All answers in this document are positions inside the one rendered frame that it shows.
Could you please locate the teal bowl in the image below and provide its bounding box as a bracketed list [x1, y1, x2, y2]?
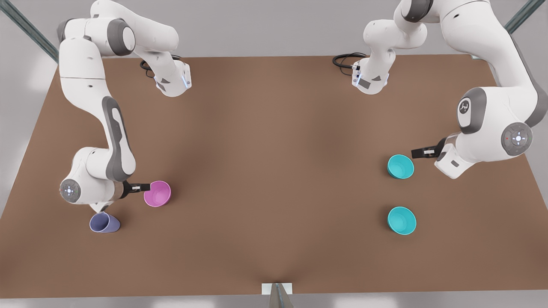
[387, 207, 417, 235]
[387, 154, 415, 179]

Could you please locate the silver frame post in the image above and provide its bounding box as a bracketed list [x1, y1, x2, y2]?
[504, 0, 546, 34]
[0, 0, 60, 64]
[262, 283, 294, 308]

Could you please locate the pink bowl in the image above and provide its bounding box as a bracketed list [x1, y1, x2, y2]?
[143, 181, 172, 207]

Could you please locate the black cable loop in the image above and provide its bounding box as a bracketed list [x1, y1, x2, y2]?
[140, 55, 182, 79]
[333, 53, 368, 77]

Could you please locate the lavender blue bowl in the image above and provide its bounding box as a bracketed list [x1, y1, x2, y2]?
[89, 213, 121, 234]

